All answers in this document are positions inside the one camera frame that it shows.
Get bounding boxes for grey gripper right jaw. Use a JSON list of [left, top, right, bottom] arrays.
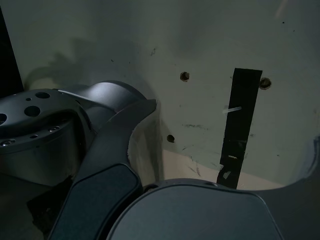
[[107, 135, 320, 240]]

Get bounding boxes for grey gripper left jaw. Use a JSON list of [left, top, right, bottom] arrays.
[[47, 99, 165, 240]]

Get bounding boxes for black tape strip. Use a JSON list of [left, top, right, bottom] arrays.
[[216, 67, 263, 190]]

